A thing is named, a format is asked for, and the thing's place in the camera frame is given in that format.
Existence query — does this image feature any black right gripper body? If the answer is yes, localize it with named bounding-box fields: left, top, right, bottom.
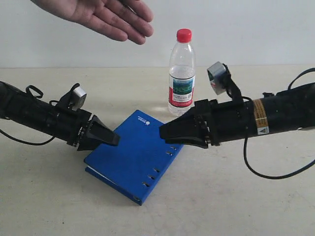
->
left=193, top=99, right=246, bottom=148

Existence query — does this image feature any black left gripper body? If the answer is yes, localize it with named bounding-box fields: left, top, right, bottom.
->
left=55, top=108, right=93, bottom=148

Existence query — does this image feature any blue ring binder notebook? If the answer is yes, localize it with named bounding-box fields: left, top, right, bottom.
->
left=84, top=110, right=183, bottom=206

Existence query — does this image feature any clear water bottle red cap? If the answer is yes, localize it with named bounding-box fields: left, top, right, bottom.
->
left=168, top=28, right=196, bottom=117

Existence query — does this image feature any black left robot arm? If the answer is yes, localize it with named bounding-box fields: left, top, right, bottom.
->
left=0, top=82, right=120, bottom=151

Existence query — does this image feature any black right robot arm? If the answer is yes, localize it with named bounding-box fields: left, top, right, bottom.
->
left=159, top=83, right=315, bottom=148

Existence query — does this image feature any person's open hand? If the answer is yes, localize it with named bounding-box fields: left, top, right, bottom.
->
left=32, top=0, right=154, bottom=45

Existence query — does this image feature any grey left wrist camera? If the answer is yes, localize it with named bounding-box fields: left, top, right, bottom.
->
left=68, top=83, right=87, bottom=111

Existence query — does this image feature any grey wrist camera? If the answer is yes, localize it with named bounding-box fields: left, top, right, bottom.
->
left=68, top=83, right=87, bottom=111
left=207, top=61, right=230, bottom=95

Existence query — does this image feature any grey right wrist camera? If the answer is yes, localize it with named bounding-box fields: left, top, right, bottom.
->
left=207, top=61, right=230, bottom=95

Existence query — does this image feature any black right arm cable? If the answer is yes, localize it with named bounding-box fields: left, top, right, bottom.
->
left=243, top=67, right=315, bottom=179

